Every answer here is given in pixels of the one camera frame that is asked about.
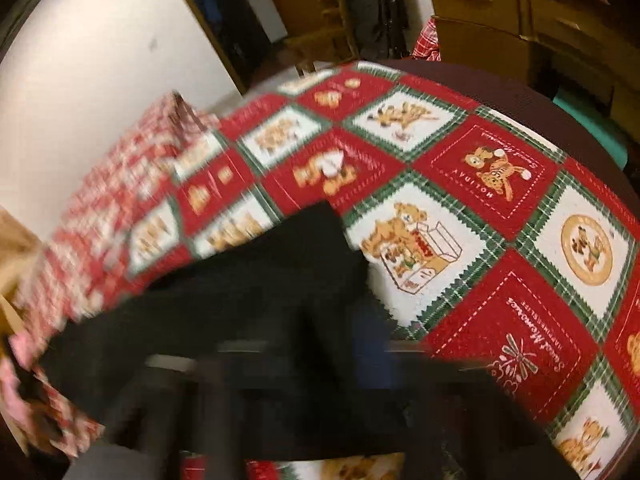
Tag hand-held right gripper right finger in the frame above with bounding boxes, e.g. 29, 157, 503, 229
345, 305, 506, 480

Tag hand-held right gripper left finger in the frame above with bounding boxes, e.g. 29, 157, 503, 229
107, 345, 261, 480

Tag black pants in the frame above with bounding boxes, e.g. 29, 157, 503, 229
37, 201, 416, 463

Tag red printed bear blanket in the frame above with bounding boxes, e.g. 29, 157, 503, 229
0, 60, 640, 480

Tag red plaid cloth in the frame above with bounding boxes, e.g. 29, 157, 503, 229
412, 17, 445, 64

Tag teal object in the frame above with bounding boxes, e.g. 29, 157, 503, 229
552, 85, 628, 173

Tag wooden chair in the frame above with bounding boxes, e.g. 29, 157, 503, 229
280, 0, 361, 76

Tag black bag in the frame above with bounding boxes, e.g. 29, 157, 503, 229
337, 0, 410, 61

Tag wooden dresser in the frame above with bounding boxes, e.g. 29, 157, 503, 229
415, 0, 640, 126

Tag wooden door frame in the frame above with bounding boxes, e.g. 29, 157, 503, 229
160, 0, 248, 95

